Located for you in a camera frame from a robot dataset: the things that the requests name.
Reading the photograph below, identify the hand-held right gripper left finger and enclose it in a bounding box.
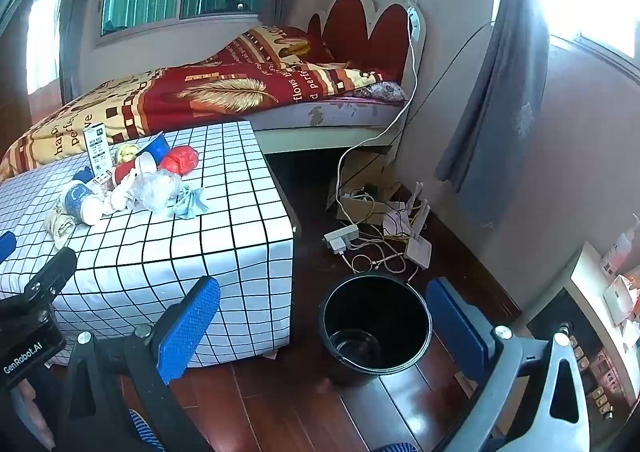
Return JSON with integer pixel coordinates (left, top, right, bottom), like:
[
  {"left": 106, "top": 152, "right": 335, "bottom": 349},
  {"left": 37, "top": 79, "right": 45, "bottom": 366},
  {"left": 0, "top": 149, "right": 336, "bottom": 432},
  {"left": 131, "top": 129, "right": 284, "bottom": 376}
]
[{"left": 64, "top": 276, "right": 222, "bottom": 452}]

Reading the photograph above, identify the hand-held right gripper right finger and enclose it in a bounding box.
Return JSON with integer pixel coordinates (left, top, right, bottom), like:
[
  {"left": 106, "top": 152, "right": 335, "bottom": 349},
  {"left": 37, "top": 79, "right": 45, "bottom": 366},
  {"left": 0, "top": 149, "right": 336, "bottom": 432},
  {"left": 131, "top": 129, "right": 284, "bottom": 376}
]
[{"left": 426, "top": 277, "right": 588, "bottom": 452}]

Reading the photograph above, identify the black plastic bin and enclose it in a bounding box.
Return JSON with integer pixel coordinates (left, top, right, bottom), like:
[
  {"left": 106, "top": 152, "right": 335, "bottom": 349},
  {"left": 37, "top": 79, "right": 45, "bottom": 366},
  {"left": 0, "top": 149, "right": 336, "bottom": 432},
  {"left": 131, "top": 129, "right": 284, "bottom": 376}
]
[{"left": 318, "top": 273, "right": 433, "bottom": 388}]

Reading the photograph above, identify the red paper cup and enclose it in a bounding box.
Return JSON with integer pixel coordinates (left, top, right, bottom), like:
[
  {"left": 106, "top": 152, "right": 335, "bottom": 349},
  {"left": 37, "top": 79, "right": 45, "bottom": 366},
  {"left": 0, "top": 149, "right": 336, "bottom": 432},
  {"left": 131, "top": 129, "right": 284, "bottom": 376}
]
[{"left": 112, "top": 152, "right": 157, "bottom": 190}]

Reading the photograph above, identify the person's left hand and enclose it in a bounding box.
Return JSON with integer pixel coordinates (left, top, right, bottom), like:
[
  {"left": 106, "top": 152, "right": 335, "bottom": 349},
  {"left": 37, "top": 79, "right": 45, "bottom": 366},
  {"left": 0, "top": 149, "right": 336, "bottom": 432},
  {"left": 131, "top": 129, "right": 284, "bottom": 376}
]
[{"left": 10, "top": 378, "right": 57, "bottom": 449}]

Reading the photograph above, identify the beige crumpled cloth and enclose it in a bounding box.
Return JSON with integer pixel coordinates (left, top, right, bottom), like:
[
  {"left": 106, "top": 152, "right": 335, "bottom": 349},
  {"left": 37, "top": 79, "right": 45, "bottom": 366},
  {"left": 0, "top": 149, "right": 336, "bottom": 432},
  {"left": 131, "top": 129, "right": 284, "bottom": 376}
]
[{"left": 45, "top": 212, "right": 76, "bottom": 251}]

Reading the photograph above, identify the white paper cup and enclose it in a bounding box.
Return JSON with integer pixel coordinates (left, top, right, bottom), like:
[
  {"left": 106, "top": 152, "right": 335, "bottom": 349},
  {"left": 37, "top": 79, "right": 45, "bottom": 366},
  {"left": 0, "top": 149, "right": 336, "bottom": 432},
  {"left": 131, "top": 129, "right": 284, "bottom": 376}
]
[{"left": 80, "top": 194, "right": 106, "bottom": 227}]

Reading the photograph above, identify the white checkered tablecloth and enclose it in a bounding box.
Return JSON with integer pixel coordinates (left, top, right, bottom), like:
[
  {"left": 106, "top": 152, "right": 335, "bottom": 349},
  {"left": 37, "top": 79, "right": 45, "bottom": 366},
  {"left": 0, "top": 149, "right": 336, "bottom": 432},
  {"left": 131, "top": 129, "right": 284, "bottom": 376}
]
[{"left": 0, "top": 119, "right": 297, "bottom": 369}]

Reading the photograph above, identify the blue patterned paper cup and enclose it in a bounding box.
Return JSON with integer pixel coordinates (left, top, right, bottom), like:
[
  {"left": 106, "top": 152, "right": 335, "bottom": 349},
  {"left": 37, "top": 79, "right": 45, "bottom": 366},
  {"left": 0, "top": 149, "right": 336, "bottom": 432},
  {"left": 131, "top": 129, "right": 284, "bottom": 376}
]
[{"left": 56, "top": 181, "right": 91, "bottom": 221}]

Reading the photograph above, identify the white router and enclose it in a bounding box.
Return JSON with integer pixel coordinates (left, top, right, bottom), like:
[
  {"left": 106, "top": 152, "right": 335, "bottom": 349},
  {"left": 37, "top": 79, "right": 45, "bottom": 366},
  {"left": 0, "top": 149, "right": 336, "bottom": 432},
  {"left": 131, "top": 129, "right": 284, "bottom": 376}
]
[{"left": 401, "top": 182, "right": 434, "bottom": 269}]

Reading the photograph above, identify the light blue crumpled cloth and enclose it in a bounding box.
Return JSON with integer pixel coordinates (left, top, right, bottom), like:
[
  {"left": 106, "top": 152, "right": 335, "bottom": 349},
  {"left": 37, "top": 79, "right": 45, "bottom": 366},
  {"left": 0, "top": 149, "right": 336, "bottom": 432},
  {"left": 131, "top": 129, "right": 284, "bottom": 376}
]
[{"left": 172, "top": 184, "right": 209, "bottom": 221}]

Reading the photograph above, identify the white paper sheet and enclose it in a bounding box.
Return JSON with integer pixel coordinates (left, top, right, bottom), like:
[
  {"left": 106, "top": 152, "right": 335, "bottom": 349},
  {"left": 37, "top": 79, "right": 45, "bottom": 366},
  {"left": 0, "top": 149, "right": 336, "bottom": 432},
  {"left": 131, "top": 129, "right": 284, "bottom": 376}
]
[{"left": 382, "top": 201, "right": 412, "bottom": 237}]

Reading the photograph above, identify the green and white carton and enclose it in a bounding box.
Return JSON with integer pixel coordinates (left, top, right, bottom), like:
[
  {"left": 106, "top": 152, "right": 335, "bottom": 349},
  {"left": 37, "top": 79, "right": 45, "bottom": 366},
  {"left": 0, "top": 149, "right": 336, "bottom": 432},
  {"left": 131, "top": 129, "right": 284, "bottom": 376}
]
[{"left": 82, "top": 123, "right": 114, "bottom": 177}]

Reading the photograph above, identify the clear plastic bag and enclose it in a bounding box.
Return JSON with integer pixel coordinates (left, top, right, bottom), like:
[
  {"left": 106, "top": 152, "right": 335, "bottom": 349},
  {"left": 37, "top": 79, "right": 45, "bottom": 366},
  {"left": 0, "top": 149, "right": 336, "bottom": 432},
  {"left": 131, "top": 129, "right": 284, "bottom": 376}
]
[{"left": 127, "top": 167, "right": 184, "bottom": 213}]

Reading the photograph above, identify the white power strip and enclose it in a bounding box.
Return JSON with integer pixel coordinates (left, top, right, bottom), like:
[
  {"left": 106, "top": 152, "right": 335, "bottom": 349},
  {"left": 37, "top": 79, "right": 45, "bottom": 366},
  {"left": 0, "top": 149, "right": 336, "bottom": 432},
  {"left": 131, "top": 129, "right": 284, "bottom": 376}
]
[{"left": 323, "top": 224, "right": 361, "bottom": 256}]

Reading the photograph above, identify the yellow cloth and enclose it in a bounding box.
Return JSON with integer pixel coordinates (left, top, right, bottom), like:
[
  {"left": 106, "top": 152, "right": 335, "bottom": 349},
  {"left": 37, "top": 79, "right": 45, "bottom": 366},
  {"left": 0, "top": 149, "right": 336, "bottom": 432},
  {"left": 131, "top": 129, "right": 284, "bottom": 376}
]
[{"left": 114, "top": 143, "right": 142, "bottom": 164}]

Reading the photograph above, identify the red crumpled plastic bag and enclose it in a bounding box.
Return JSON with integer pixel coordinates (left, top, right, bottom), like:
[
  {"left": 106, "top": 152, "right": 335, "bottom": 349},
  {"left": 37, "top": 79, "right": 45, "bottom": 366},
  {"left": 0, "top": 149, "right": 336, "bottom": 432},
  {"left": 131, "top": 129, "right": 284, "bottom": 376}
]
[{"left": 159, "top": 146, "right": 201, "bottom": 177}]

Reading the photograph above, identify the blue bowl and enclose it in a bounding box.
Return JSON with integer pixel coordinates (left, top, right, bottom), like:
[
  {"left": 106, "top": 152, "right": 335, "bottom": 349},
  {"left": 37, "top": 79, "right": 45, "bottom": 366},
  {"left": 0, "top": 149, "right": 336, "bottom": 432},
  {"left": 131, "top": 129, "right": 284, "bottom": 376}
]
[{"left": 141, "top": 132, "right": 169, "bottom": 161}]

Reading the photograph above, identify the cardboard box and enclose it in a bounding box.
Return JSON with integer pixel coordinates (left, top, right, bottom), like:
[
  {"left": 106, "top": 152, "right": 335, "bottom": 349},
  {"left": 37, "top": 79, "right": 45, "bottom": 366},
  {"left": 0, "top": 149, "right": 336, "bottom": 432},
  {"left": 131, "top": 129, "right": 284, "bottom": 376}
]
[{"left": 326, "top": 152, "right": 402, "bottom": 223}]

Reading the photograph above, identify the small side window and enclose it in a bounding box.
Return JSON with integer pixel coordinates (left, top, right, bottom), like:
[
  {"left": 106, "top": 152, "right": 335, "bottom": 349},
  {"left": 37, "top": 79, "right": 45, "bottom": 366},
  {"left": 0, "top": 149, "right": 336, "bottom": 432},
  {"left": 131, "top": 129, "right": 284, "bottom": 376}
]
[{"left": 24, "top": 0, "right": 66, "bottom": 96}]

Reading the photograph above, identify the bed with red blanket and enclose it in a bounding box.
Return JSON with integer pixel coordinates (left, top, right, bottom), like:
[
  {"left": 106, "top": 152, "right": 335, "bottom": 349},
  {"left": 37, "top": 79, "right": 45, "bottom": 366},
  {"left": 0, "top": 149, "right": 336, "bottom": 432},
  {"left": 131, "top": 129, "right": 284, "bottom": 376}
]
[{"left": 0, "top": 24, "right": 403, "bottom": 179}]

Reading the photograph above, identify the grey patterned curtain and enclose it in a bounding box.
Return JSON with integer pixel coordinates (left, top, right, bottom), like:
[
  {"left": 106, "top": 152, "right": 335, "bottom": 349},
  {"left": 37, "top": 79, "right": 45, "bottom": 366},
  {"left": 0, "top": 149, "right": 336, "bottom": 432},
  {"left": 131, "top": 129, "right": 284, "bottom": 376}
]
[{"left": 434, "top": 0, "right": 557, "bottom": 233}]

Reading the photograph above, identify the dark grey curtain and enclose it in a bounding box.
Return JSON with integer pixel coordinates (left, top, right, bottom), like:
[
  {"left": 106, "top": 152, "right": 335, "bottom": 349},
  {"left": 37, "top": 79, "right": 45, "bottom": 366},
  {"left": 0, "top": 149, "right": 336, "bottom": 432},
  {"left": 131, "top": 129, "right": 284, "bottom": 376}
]
[{"left": 59, "top": 0, "right": 117, "bottom": 105}]

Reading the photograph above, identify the white bed base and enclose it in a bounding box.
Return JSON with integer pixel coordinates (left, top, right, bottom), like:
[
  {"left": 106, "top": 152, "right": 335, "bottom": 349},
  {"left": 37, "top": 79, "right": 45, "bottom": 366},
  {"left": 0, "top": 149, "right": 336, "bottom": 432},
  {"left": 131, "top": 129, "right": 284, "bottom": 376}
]
[{"left": 247, "top": 96, "right": 410, "bottom": 157}]

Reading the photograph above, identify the floral pillow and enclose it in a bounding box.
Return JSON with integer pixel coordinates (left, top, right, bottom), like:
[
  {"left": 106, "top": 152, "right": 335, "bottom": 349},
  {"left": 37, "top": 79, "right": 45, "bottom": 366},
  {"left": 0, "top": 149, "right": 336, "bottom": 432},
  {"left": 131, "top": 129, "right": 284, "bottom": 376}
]
[{"left": 359, "top": 82, "right": 407, "bottom": 103}]

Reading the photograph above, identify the red and white headboard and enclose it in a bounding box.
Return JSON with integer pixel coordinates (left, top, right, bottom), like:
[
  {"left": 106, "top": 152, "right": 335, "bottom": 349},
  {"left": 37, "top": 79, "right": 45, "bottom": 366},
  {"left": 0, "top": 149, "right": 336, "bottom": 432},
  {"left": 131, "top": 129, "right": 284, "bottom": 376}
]
[{"left": 306, "top": 0, "right": 428, "bottom": 92}]

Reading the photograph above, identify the tangle of white cables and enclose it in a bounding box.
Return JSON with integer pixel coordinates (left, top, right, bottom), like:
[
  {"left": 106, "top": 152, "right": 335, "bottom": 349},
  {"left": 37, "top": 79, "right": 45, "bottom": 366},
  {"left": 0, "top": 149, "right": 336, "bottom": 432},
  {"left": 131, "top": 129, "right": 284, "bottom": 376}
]
[{"left": 344, "top": 231, "right": 422, "bottom": 283}]

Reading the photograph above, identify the thick white cable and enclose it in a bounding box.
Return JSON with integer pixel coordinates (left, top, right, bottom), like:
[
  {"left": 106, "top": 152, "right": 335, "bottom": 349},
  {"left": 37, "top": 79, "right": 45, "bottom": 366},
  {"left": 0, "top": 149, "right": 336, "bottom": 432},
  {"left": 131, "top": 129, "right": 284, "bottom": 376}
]
[{"left": 336, "top": 6, "right": 422, "bottom": 229}]

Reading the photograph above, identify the thin black cable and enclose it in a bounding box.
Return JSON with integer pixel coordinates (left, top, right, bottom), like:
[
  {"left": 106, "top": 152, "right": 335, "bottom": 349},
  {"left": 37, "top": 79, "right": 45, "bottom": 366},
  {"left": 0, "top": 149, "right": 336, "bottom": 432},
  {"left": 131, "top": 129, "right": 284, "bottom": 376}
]
[{"left": 409, "top": 20, "right": 497, "bottom": 135}]

